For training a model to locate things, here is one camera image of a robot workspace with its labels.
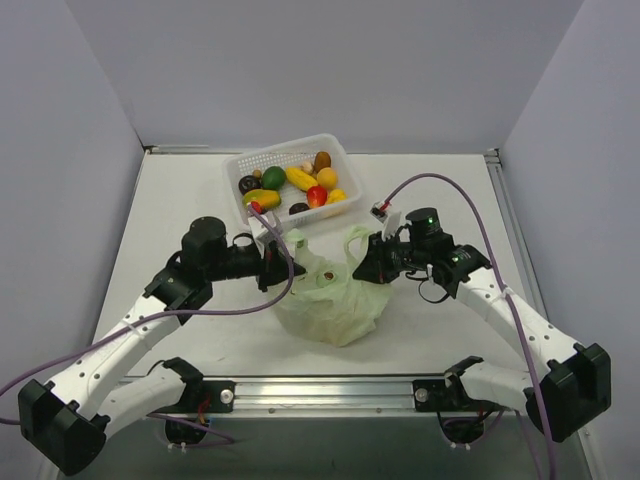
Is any dark red plum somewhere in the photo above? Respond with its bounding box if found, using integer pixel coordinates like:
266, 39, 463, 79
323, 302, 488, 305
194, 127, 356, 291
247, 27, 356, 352
288, 202, 310, 215

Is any light green plastic bag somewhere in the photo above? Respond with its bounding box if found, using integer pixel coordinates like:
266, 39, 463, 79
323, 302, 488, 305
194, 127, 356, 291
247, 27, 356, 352
273, 225, 393, 347

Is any yellow starfruit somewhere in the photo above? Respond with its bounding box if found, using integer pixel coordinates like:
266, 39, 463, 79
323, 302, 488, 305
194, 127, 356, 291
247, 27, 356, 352
285, 167, 318, 192

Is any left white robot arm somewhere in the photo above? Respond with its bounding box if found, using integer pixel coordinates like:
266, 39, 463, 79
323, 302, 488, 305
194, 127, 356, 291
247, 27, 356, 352
17, 209, 305, 476

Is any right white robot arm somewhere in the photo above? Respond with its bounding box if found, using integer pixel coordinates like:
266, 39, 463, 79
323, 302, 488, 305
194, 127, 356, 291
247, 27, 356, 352
353, 205, 612, 443

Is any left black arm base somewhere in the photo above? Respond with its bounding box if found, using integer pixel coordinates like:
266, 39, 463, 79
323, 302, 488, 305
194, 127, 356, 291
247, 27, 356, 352
149, 357, 236, 415

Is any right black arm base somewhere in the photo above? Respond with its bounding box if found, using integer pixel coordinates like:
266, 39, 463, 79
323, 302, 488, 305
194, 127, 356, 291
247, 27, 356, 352
412, 356, 501, 413

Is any green yellow mango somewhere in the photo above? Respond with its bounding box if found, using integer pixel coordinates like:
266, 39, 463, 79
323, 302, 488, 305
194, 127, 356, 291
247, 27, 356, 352
243, 189, 281, 210

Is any red peach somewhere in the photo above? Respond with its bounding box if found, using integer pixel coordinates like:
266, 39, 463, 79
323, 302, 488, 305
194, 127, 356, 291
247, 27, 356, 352
306, 185, 328, 209

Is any small yellow lemon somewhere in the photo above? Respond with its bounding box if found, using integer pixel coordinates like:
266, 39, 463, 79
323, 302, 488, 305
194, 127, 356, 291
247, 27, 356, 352
326, 189, 347, 205

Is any white perforated plastic basket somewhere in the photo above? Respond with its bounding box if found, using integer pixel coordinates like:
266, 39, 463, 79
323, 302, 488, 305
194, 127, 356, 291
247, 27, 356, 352
223, 134, 362, 229

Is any green lime fruit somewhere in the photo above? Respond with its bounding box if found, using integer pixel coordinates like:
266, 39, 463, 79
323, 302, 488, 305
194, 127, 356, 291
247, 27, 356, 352
261, 166, 287, 191

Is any dark mangosteen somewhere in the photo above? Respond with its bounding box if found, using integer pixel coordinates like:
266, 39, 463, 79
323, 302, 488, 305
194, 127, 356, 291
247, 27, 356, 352
238, 175, 261, 195

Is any orange fruit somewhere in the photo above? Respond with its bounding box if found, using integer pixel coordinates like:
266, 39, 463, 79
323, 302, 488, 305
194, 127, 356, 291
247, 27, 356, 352
316, 167, 338, 190

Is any brown kiwi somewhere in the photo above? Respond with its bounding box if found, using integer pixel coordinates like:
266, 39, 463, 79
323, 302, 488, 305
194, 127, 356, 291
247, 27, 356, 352
314, 151, 332, 172

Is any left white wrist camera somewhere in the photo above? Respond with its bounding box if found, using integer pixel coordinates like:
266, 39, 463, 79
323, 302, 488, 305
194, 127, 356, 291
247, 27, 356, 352
248, 210, 283, 256

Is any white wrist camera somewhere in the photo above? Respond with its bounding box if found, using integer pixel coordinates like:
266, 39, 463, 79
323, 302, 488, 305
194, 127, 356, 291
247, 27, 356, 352
248, 210, 283, 256
370, 201, 402, 240

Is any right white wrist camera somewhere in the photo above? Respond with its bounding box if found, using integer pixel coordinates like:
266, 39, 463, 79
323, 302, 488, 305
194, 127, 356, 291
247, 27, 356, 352
370, 201, 402, 240

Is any aluminium table edge rail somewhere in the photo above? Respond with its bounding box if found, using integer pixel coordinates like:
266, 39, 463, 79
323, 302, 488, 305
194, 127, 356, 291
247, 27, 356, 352
54, 372, 594, 421

